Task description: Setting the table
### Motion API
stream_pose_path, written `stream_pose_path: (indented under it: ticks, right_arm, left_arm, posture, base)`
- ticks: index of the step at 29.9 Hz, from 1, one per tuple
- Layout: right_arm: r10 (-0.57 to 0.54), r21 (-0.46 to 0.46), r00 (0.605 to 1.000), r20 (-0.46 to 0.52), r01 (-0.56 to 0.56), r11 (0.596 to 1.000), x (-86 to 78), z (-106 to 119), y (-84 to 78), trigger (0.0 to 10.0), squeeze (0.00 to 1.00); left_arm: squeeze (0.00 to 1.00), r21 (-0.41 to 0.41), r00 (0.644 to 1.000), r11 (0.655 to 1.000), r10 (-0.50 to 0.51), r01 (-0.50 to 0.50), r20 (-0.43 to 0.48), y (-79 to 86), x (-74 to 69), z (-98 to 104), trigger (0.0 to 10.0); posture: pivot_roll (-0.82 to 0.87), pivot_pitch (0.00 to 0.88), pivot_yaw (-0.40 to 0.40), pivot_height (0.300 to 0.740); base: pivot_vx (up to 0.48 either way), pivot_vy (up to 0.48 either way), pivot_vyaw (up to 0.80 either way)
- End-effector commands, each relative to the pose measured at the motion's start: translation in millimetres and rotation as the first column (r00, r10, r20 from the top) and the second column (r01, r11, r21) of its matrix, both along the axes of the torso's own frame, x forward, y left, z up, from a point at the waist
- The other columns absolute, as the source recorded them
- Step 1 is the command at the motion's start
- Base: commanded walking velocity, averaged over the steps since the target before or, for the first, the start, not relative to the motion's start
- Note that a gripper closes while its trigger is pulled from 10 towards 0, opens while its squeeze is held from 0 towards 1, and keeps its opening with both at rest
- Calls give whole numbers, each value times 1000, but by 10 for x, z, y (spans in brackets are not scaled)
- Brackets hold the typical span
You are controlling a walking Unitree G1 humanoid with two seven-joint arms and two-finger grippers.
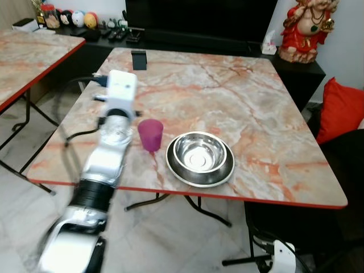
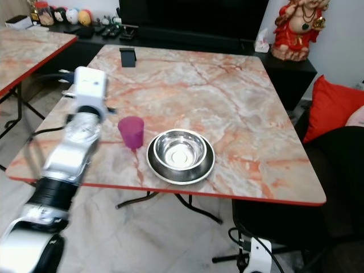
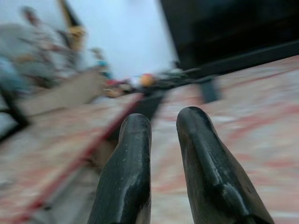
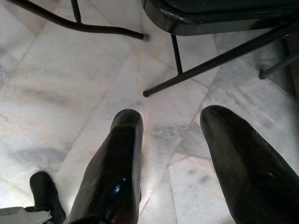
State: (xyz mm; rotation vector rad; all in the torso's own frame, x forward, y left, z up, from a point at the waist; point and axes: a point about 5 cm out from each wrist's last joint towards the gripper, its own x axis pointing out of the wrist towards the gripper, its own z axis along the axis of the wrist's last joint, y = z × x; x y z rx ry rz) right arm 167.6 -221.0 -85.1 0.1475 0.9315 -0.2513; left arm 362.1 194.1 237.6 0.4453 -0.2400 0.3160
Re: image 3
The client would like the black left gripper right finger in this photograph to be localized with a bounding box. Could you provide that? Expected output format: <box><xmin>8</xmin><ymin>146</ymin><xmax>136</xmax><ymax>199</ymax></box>
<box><xmin>176</xmin><ymin>106</ymin><xmax>276</xmax><ymax>224</ymax></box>

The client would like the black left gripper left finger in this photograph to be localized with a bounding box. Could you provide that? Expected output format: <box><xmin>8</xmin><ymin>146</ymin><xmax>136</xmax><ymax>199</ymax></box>
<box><xmin>88</xmin><ymin>113</ymin><xmax>153</xmax><ymax>224</ymax></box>

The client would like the marble top folding table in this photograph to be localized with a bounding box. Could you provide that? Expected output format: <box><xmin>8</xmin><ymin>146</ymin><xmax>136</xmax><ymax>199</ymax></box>
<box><xmin>149</xmin><ymin>56</ymin><xmax>299</xmax><ymax>224</ymax></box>
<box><xmin>0</xmin><ymin>92</ymin><xmax>143</xmax><ymax>224</ymax></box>

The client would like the small black stand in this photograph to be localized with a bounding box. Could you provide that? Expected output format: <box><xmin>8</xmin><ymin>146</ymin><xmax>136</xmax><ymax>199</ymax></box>
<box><xmin>199</xmin><ymin>77</ymin><xmax>226</xmax><ymax>104</ymax></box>

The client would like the yellow round figurine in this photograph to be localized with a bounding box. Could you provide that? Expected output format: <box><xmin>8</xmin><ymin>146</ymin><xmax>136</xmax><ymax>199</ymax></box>
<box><xmin>139</xmin><ymin>73</ymin><xmax>156</xmax><ymax>88</ymax></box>

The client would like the gold trophy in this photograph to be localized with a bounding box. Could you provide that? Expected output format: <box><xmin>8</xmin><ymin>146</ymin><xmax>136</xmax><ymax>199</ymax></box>
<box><xmin>58</xmin><ymin>0</ymin><xmax>87</xmax><ymax>51</ymax></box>

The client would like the black television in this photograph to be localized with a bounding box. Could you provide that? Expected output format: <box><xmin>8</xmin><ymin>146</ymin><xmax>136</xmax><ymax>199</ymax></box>
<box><xmin>159</xmin><ymin>0</ymin><xmax>299</xmax><ymax>70</ymax></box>

